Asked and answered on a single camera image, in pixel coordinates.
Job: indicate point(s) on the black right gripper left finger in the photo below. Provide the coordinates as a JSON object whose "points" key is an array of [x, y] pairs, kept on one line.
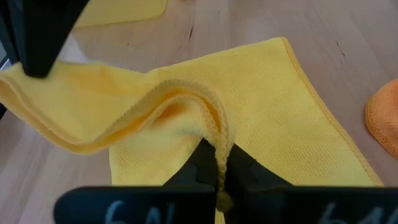
{"points": [[140, 205]]}

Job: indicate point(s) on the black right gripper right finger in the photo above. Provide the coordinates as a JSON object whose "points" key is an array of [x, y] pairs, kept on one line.
{"points": [[295, 205]]}

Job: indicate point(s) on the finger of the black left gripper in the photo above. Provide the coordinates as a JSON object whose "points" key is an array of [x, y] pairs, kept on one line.
{"points": [[43, 31]]}

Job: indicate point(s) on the yellow microfiber towel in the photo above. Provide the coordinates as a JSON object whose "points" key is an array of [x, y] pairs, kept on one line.
{"points": [[264, 93]]}

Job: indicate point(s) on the orange microfiber towel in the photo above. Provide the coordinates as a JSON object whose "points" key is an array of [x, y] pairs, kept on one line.
{"points": [[384, 118]]}

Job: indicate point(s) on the yellow translucent plastic bin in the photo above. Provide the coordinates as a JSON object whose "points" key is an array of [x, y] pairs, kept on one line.
{"points": [[124, 11]]}

